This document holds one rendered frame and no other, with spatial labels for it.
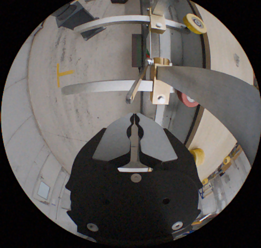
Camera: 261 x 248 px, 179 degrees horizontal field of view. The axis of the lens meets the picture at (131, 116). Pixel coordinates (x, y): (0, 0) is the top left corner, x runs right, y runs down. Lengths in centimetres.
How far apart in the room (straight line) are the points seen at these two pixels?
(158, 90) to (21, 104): 266
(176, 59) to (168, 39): 13
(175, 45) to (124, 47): 71
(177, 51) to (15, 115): 281
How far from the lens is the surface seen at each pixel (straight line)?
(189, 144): 41
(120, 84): 26
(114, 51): 116
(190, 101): 27
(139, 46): 43
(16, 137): 266
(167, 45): 55
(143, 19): 35
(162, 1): 30
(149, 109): 46
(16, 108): 260
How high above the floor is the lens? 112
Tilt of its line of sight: 61 degrees down
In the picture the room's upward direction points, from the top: 178 degrees counter-clockwise
